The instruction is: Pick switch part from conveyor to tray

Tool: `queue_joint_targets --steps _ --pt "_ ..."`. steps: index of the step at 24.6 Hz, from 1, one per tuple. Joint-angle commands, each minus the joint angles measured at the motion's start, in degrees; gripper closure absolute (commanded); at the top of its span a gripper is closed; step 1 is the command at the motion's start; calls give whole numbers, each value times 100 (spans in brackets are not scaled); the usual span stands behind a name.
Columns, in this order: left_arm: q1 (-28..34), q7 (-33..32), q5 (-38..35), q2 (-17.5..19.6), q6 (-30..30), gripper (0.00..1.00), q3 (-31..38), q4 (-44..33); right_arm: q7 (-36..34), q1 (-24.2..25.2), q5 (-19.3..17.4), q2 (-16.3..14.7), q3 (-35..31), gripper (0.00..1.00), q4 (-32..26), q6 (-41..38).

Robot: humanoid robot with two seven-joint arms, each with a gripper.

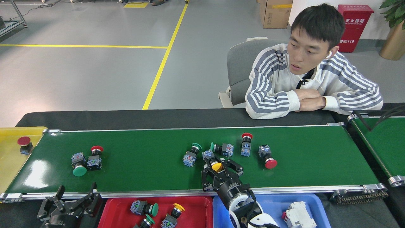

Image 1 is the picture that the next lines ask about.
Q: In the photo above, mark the blue plastic tray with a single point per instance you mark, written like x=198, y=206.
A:
x=275, y=202

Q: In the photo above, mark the grey office chair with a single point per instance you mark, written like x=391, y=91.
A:
x=240, y=63

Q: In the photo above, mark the person's right hand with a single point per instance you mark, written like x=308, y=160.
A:
x=307, y=94

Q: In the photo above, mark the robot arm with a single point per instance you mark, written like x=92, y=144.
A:
x=243, y=209

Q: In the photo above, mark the person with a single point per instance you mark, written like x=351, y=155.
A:
x=272, y=82

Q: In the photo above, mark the person's left hand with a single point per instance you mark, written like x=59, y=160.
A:
x=313, y=104

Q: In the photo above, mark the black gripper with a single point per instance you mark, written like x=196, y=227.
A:
x=65, y=220
x=231, y=191

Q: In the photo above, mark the green conveyor belt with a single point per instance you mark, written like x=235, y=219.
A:
x=142, y=171
x=386, y=142

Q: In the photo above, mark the red fire extinguisher cabinet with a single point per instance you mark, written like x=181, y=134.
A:
x=357, y=28

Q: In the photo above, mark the white circuit breaker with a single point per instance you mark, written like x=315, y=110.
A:
x=297, y=217

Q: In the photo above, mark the yellow plastic tray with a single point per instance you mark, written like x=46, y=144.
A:
x=12, y=167

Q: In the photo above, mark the yellow push button switch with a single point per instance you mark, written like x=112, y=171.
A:
x=179, y=207
x=216, y=166

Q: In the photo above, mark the green potted plant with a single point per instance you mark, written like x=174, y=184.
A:
x=395, y=12

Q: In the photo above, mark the brown cardboard box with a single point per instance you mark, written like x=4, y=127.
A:
x=275, y=14

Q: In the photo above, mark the red plastic tray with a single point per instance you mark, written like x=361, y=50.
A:
x=117, y=215

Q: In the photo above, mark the green mushroom push button switch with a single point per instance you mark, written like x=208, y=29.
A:
x=79, y=171
x=136, y=207
x=227, y=149

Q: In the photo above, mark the golden plant pot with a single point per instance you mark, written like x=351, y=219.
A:
x=394, y=44

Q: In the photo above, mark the grey metal rack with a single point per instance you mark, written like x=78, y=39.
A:
x=19, y=22

